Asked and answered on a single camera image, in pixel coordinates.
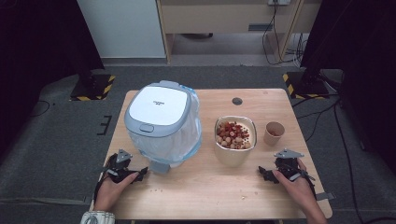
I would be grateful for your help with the beige bowl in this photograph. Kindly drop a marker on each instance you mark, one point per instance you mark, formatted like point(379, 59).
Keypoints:
point(232, 157)

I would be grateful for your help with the brown paper cup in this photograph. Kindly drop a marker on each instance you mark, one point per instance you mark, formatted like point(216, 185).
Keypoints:
point(271, 138)

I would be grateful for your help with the small food crumb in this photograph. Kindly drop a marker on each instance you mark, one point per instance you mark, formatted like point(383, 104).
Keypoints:
point(243, 197)

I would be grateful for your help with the black stand base striped edge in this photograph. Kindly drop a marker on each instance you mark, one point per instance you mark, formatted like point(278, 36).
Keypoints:
point(93, 88)
point(306, 87)

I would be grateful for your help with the mixed nuts and red fruits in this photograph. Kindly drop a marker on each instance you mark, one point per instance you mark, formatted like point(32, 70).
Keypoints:
point(233, 135)

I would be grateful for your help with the translucent white trash bag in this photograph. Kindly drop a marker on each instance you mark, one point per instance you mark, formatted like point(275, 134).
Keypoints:
point(174, 144)

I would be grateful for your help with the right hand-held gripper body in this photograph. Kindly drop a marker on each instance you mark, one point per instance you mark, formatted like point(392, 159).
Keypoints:
point(288, 165)

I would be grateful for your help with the grey white pedal trash can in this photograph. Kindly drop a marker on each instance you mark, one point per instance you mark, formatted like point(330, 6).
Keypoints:
point(157, 105)

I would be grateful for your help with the white cabinet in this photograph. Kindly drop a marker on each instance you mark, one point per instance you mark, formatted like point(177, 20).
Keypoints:
point(121, 28)

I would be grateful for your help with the white power strip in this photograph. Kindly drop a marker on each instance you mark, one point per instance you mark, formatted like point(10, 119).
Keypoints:
point(279, 2)

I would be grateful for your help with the light wooden desk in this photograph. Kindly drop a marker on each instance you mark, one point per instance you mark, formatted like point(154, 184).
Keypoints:
point(218, 15)

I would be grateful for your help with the dark curtain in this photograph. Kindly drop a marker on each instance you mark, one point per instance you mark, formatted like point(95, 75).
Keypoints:
point(40, 56)
point(361, 62)

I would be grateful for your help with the person's left hand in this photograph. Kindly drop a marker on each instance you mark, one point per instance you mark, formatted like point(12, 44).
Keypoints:
point(109, 194)

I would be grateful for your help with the person's right hand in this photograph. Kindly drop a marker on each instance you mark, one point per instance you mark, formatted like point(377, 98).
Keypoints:
point(300, 191)

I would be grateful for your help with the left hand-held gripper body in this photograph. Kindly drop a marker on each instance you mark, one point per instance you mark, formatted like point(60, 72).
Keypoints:
point(120, 166)

